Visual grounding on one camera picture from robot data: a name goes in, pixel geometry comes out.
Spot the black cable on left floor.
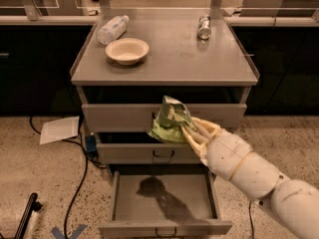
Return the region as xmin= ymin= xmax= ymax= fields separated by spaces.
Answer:
xmin=29 ymin=115 xmax=108 ymax=239

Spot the grey drawer cabinet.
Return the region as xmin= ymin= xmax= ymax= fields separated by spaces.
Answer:
xmin=71 ymin=8 xmax=258 ymax=171

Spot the long dark background counter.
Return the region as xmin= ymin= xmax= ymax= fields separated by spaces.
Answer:
xmin=1 ymin=24 xmax=318 ymax=115

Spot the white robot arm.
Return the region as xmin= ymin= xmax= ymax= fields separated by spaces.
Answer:
xmin=181 ymin=118 xmax=319 ymax=239

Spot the green jalapeno chip bag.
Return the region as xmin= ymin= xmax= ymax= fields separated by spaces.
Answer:
xmin=148 ymin=96 xmax=195 ymax=143

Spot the grey bottom drawer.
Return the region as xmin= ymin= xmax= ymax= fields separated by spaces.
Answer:
xmin=99 ymin=167 xmax=232 ymax=239

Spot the blue power adapter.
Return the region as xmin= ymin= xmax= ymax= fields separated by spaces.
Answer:
xmin=85 ymin=134 xmax=98 ymax=155

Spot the grey drawer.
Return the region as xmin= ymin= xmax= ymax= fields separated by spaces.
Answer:
xmin=82 ymin=104 xmax=246 ymax=132
xmin=97 ymin=143 xmax=200 ymax=164
xmin=99 ymin=167 xmax=232 ymax=239

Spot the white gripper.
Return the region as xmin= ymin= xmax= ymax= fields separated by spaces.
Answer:
xmin=181 ymin=117 xmax=252 ymax=180

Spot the white paper sheet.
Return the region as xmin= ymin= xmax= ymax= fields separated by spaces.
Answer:
xmin=40 ymin=117 xmax=80 ymax=144

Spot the black cable on right floor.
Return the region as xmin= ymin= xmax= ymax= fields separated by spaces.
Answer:
xmin=248 ymin=200 xmax=255 ymax=239

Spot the black bar object bottom left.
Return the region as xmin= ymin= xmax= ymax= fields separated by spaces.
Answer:
xmin=14 ymin=192 xmax=42 ymax=239

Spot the white paper bowl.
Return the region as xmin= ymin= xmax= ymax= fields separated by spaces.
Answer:
xmin=105 ymin=38 xmax=150 ymax=66

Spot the black cable on floor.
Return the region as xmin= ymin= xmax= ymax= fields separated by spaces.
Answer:
xmin=248 ymin=200 xmax=255 ymax=239
xmin=29 ymin=115 xmax=108 ymax=239

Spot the grey top drawer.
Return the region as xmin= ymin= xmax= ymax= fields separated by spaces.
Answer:
xmin=82 ymin=104 xmax=246 ymax=132

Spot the clear plastic water bottle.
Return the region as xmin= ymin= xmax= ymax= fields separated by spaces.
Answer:
xmin=97 ymin=15 xmax=130 ymax=45

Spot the silver soda can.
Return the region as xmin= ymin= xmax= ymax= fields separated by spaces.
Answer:
xmin=197 ymin=15 xmax=211 ymax=40

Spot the grey middle drawer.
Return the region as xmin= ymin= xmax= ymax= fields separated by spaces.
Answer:
xmin=97 ymin=143 xmax=200 ymax=164

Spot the background table right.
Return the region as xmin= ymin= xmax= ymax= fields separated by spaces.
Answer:
xmin=240 ymin=0 xmax=319 ymax=17

